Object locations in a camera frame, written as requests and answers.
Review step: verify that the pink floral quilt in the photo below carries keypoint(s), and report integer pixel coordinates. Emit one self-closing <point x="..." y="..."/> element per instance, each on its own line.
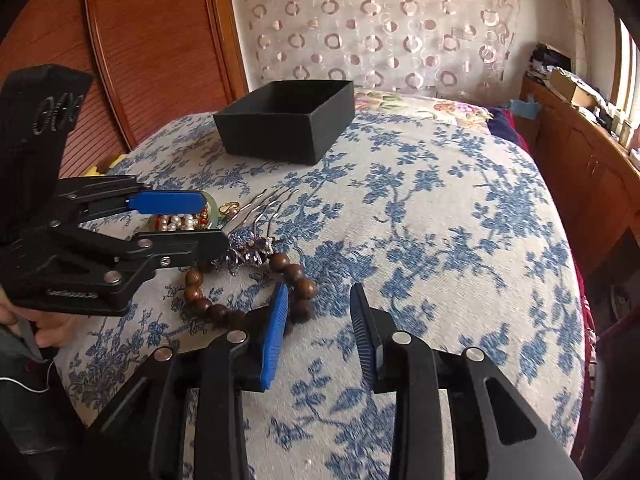
<point x="425" y="107"/>

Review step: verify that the black cardboard box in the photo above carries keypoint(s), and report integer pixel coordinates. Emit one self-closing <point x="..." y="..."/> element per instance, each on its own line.
<point x="280" y="135"/>

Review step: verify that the wooden window cabinet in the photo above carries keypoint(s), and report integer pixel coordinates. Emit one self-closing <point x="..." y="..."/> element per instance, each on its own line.
<point x="575" y="160"/>

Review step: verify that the navy blue blanket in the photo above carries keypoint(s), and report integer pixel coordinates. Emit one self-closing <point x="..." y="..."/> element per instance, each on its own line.
<point x="505" y="127"/>

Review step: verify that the brown cardboard box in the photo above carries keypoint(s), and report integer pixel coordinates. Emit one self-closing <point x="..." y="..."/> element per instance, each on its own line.
<point x="570" y="87"/>

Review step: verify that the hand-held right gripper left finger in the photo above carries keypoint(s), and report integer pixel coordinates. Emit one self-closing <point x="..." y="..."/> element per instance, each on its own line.
<point x="272" y="345"/>

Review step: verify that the window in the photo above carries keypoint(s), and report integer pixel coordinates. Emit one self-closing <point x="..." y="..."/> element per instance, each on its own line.
<point x="627" y="85"/>

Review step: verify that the teal plastic bag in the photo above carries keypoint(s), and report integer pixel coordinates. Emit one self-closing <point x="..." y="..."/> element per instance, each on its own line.
<point x="522" y="107"/>

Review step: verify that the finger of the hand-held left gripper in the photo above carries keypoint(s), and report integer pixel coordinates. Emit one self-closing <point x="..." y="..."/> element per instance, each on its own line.
<point x="190" y="247"/>
<point x="170" y="203"/>

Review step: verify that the brown wooden wardrobe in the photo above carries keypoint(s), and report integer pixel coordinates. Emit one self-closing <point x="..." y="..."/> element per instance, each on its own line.
<point x="150" y="35"/>

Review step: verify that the pile of dark clothes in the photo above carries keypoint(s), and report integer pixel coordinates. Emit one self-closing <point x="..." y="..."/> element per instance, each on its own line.
<point x="547" y="57"/>

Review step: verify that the dark chair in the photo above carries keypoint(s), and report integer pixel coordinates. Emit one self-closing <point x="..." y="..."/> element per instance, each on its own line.
<point x="617" y="400"/>

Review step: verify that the circle patterned wall cloth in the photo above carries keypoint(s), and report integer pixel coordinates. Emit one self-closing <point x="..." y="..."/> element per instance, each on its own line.
<point x="350" y="25"/>

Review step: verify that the blue floral blanket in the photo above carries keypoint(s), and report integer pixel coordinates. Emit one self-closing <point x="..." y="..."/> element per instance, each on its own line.
<point x="425" y="210"/>

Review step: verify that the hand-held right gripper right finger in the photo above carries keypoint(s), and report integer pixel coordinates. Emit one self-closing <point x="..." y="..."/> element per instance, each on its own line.
<point x="364" y="340"/>

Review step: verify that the person's left hand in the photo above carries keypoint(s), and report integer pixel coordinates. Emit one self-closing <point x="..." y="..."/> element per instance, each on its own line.
<point x="47" y="327"/>

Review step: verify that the yellow plush toy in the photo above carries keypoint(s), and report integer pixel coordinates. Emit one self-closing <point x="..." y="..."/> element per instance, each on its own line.
<point x="117" y="161"/>

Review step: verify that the pale green jade bangle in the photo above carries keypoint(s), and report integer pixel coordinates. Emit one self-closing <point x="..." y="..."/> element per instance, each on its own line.
<point x="214" y="210"/>

